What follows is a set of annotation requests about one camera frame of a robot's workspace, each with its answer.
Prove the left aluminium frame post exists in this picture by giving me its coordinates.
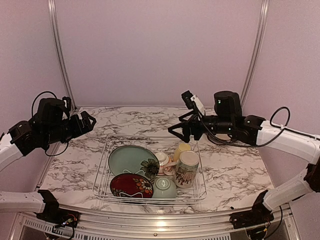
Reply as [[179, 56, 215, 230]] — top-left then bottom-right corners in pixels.
[[47, 0, 77, 112]]

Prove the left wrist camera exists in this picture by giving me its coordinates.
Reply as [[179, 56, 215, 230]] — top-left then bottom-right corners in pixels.
[[62, 96, 72, 112]]

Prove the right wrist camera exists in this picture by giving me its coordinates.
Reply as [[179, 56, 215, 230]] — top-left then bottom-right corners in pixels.
[[181, 90, 206, 115]]

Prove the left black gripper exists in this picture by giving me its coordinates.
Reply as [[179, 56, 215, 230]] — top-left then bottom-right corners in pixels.
[[42, 110, 96, 146]]

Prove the white red patterned teacup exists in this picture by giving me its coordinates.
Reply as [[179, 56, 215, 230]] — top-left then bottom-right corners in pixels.
[[155, 151, 174, 176]]

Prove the right aluminium frame post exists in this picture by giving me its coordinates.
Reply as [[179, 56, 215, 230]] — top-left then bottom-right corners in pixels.
[[240, 0, 270, 108]]

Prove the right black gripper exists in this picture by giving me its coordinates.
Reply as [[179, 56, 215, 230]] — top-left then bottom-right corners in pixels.
[[168, 108, 234, 143]]

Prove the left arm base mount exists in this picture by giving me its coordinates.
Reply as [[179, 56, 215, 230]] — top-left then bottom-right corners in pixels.
[[36, 189, 80, 228]]

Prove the yellow ceramic cup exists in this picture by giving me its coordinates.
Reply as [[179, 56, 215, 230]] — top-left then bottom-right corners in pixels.
[[173, 142, 192, 162]]

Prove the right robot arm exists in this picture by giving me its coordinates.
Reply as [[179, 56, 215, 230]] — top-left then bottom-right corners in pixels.
[[168, 90, 320, 224]]

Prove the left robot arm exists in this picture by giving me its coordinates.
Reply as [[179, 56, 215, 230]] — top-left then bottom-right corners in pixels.
[[0, 95, 97, 223]]

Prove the aluminium front table rail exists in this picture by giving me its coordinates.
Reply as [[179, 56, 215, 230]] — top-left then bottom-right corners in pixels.
[[8, 204, 300, 240]]

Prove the light blue floral plate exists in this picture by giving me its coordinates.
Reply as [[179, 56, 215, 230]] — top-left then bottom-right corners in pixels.
[[108, 145, 160, 180]]

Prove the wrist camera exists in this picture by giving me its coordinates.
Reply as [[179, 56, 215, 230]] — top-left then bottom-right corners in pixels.
[[62, 96, 72, 112], [181, 90, 206, 115]]

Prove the tall shell patterned mug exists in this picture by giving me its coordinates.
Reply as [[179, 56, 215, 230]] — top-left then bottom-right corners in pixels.
[[173, 150, 200, 189]]

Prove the aluminium frame post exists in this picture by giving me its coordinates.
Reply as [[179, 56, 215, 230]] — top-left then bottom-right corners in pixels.
[[240, 0, 270, 108], [47, 0, 77, 112]]

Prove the red floral small plate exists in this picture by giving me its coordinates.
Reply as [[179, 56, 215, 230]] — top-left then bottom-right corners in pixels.
[[109, 173, 154, 199]]

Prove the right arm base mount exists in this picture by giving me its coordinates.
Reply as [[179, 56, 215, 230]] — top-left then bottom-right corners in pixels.
[[229, 190, 274, 229]]

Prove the white wire dish rack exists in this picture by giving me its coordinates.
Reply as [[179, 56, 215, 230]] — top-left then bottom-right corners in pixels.
[[92, 134, 207, 206]]

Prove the pale green ceramic bowl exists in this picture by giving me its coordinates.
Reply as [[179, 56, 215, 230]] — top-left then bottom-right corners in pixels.
[[152, 177, 177, 199]]

